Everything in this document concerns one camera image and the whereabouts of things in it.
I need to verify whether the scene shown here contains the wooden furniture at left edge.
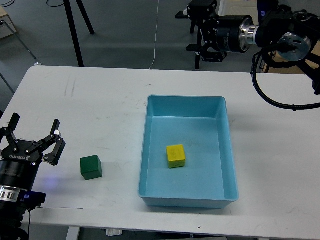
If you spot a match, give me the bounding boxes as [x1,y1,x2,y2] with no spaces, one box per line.
[0,6,37,60]

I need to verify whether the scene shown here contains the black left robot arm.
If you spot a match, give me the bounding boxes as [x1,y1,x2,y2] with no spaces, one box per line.
[0,113,66,240]

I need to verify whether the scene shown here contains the white hanging cord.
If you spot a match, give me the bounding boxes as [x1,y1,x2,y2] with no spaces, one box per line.
[149,0,160,71]

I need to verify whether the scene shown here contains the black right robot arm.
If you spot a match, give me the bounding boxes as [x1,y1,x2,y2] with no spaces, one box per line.
[175,0,320,95]

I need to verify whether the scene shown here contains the green wooden cube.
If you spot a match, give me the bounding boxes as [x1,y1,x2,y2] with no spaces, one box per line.
[80,155,103,180]

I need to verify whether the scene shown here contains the black corrugated cable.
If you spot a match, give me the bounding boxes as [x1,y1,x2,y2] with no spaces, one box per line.
[250,44,320,112]

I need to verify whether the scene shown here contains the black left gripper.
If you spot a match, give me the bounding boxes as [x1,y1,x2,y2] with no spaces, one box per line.
[0,112,66,191]

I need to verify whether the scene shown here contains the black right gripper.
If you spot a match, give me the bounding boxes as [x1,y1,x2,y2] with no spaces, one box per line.
[175,0,254,63]

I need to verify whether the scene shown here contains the yellow wooden cube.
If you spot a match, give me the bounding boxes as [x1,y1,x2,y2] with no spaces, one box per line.
[166,144,186,169]

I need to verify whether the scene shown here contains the white storage box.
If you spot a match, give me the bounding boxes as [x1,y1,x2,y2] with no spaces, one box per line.
[218,0,258,18]

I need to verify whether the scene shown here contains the black left table legs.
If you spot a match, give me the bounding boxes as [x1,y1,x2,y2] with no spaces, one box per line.
[62,0,96,68]

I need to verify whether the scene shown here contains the light blue plastic bin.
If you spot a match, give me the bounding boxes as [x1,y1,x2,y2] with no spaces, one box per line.
[138,95,239,209]

